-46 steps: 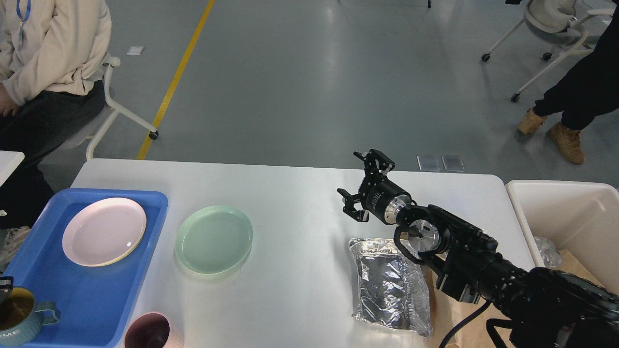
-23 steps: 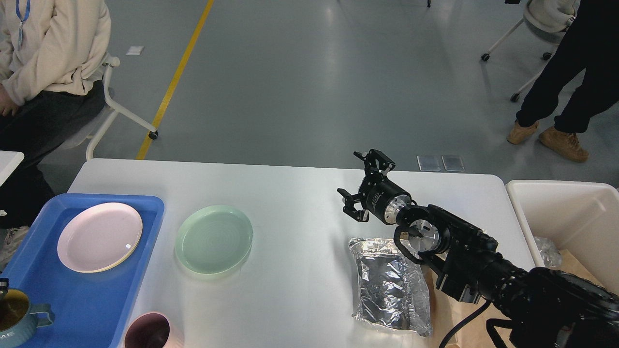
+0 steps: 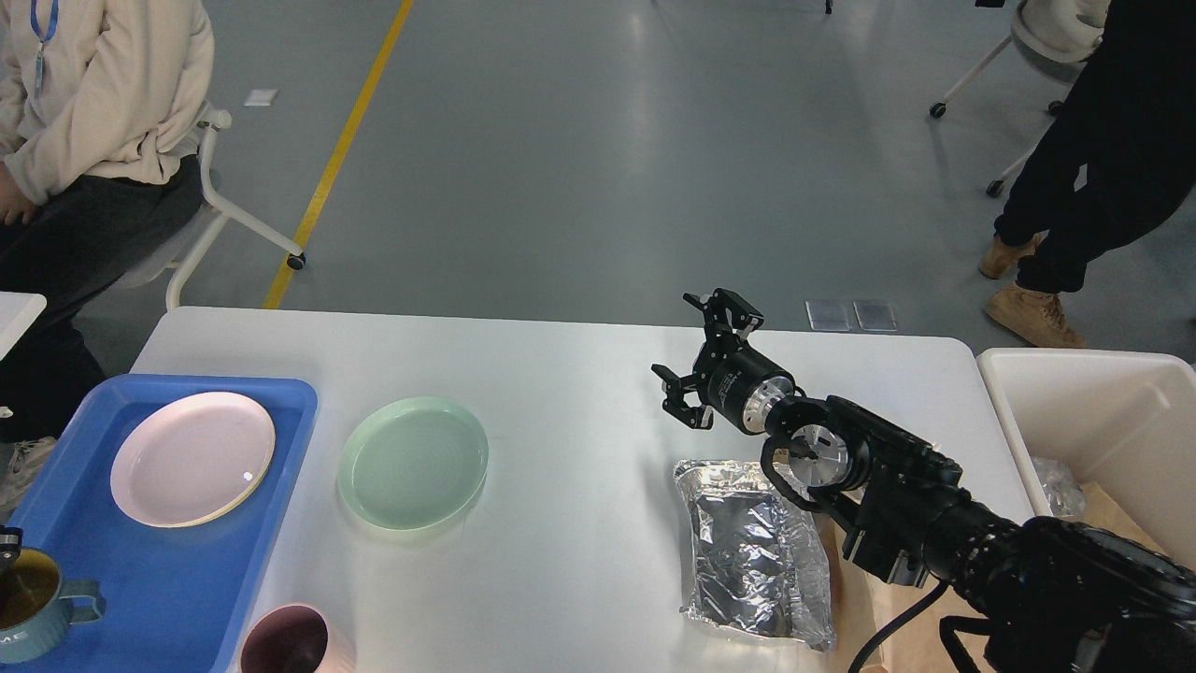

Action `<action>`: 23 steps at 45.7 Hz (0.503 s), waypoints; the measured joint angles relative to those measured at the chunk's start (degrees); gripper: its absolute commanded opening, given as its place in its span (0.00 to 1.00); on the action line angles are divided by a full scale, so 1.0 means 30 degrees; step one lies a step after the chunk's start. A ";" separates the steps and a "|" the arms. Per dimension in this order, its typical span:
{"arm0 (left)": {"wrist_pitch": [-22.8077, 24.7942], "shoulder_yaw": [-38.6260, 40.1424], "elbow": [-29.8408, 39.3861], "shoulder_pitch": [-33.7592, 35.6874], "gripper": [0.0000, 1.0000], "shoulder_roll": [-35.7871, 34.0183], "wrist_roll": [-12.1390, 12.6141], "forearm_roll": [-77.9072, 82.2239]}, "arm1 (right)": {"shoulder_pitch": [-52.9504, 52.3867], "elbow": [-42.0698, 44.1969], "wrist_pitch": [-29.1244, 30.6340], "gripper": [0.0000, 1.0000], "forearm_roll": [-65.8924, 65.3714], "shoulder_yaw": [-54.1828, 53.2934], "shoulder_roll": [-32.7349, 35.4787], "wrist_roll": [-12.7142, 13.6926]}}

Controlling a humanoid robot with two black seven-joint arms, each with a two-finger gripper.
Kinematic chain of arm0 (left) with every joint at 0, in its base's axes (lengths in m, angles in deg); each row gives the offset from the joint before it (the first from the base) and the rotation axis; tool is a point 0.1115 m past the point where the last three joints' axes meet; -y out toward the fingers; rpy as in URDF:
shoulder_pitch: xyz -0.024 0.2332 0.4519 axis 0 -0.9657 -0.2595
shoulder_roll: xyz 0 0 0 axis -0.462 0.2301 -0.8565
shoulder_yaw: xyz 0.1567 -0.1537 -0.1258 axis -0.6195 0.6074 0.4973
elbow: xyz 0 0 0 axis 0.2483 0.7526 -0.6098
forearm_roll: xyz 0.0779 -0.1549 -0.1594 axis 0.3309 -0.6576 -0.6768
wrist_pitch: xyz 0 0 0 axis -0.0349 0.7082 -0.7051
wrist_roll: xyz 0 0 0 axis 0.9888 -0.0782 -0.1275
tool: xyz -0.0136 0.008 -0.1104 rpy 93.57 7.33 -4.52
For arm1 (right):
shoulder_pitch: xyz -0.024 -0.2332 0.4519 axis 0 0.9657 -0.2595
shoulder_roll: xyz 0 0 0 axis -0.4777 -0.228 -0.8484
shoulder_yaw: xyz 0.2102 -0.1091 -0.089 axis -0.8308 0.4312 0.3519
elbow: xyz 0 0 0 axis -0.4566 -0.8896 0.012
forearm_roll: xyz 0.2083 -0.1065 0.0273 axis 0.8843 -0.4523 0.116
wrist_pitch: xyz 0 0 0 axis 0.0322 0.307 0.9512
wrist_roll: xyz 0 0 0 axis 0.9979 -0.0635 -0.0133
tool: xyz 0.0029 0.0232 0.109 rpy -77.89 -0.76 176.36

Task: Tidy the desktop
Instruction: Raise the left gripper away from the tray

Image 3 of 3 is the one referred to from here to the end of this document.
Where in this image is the white plastic bin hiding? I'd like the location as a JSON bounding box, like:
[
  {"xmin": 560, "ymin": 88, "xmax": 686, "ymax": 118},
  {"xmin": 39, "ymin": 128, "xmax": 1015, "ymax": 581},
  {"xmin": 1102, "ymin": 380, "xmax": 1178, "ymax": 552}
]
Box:
[{"xmin": 977, "ymin": 349, "xmax": 1195, "ymax": 565}]

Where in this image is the white chair near person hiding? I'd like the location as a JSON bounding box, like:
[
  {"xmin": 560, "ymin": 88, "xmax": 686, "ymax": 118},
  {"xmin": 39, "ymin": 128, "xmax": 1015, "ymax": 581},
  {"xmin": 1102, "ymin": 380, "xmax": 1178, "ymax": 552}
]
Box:
[{"xmin": 111, "ymin": 102, "xmax": 306, "ymax": 311}]

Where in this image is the person in cream sweater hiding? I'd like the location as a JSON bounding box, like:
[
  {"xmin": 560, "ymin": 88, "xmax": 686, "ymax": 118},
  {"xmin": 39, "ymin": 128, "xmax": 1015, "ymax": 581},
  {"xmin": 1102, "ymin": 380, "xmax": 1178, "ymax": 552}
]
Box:
[{"xmin": 1, "ymin": 1, "xmax": 215, "ymax": 516}]

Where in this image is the green ceramic plate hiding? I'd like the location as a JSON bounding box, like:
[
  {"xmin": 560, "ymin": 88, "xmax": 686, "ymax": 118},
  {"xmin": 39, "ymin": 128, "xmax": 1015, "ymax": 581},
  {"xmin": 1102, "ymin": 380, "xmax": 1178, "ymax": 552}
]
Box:
[{"xmin": 336, "ymin": 396, "xmax": 490, "ymax": 533}]

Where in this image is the right floor socket plate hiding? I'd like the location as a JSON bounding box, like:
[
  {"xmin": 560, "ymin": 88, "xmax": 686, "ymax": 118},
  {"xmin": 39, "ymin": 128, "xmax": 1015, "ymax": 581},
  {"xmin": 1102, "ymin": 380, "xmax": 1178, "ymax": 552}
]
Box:
[{"xmin": 852, "ymin": 301, "xmax": 901, "ymax": 334}]

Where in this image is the dark green ceramic mug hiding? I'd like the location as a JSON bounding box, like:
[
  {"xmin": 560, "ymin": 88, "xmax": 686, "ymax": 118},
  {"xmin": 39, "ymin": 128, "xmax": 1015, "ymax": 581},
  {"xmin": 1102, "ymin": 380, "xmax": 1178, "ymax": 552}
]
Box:
[{"xmin": 1, "ymin": 547, "xmax": 106, "ymax": 665}]

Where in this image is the blue plastic tray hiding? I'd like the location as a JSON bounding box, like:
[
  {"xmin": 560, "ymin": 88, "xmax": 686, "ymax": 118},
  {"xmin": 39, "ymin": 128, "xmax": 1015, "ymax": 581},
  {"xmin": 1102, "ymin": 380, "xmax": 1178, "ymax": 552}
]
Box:
[{"xmin": 4, "ymin": 374, "xmax": 318, "ymax": 672}]

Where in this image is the person in black clothes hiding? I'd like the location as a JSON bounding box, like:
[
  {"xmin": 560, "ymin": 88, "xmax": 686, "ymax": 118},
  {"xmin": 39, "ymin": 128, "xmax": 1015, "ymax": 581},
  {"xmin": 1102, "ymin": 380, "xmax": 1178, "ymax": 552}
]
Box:
[{"xmin": 994, "ymin": 1, "xmax": 1195, "ymax": 294}]

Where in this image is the brown boot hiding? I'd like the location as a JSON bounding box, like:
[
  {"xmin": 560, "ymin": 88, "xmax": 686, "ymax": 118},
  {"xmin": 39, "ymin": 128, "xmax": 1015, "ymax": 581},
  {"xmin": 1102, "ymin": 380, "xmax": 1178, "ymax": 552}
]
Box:
[
  {"xmin": 978, "ymin": 234, "xmax": 1044, "ymax": 280},
  {"xmin": 984, "ymin": 282, "xmax": 1088, "ymax": 349}
]

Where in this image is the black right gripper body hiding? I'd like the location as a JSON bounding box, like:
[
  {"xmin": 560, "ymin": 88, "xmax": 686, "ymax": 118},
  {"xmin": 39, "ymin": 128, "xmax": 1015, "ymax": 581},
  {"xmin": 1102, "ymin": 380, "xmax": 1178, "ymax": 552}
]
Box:
[{"xmin": 702, "ymin": 345, "xmax": 797, "ymax": 436}]

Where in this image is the white office chair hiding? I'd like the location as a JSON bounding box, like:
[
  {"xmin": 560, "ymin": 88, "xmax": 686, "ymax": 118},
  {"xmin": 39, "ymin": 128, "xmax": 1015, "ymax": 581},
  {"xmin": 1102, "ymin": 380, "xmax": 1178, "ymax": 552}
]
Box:
[{"xmin": 930, "ymin": 0, "xmax": 1113, "ymax": 198}]

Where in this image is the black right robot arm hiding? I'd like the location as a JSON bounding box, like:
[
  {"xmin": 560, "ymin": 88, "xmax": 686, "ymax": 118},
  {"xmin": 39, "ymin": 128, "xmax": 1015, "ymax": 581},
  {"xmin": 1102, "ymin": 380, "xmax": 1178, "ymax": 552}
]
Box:
[{"xmin": 652, "ymin": 287, "xmax": 1192, "ymax": 672}]

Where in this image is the silver foil bag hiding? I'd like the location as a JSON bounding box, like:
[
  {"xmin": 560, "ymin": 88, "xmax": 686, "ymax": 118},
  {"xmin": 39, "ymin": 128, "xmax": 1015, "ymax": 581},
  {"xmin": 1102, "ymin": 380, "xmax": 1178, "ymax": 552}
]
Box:
[{"xmin": 672, "ymin": 460, "xmax": 837, "ymax": 651}]

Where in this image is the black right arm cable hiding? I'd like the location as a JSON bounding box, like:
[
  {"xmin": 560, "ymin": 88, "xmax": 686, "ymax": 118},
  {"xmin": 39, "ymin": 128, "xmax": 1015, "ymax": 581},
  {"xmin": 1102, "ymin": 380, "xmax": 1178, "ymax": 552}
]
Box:
[{"xmin": 846, "ymin": 580, "xmax": 948, "ymax": 673}]

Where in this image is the left floor socket plate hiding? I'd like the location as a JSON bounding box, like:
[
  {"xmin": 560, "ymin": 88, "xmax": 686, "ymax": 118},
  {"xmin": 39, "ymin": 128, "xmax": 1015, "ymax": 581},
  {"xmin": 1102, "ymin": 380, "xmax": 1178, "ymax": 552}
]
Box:
[{"xmin": 804, "ymin": 301, "xmax": 853, "ymax": 334}]

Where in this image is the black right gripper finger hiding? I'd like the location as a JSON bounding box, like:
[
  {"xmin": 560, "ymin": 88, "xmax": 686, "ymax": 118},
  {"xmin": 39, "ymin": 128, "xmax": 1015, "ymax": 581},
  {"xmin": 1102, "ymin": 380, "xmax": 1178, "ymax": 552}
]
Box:
[
  {"xmin": 652, "ymin": 365, "xmax": 714, "ymax": 430},
  {"xmin": 683, "ymin": 287, "xmax": 764, "ymax": 354}
]

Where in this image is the floor socket plate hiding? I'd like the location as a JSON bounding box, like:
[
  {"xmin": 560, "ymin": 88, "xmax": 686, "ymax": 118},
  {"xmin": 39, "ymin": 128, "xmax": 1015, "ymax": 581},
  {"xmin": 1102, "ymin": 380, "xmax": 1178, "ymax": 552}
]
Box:
[
  {"xmin": 852, "ymin": 301, "xmax": 901, "ymax": 334},
  {"xmin": 804, "ymin": 301, "xmax": 853, "ymax": 334}
]

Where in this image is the pink ceramic mug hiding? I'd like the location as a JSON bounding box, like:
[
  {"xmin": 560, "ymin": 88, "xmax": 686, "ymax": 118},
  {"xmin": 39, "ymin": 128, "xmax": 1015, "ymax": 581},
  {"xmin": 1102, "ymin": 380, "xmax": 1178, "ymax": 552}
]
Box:
[{"xmin": 236, "ymin": 602, "xmax": 356, "ymax": 672}]

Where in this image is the pink ceramic plate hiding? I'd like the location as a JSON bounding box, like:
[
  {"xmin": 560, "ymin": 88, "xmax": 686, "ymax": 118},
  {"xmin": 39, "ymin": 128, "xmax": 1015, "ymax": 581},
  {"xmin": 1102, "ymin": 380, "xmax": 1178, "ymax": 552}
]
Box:
[{"xmin": 108, "ymin": 391, "xmax": 275, "ymax": 528}]

